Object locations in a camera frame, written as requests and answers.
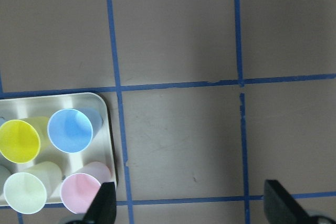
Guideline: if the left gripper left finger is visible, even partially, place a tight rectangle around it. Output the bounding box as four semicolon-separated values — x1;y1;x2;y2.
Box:
82;182;117;224

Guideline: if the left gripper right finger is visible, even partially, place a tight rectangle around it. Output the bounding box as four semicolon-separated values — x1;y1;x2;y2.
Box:
264;179;312;224

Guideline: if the blue plastic cup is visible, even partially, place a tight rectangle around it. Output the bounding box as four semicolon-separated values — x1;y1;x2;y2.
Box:
47;108;103;154

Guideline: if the pink plastic cup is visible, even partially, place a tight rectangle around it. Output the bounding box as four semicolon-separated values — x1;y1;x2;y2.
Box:
60;162;111;214

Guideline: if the pale green plastic cup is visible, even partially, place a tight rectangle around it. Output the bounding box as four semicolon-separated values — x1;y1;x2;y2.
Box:
3;161;62;214

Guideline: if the yellow plastic cup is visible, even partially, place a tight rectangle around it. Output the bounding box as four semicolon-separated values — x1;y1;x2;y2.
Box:
1;116;50;164

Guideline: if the cream plastic tray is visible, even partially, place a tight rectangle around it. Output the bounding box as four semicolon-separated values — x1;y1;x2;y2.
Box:
1;92;117;206

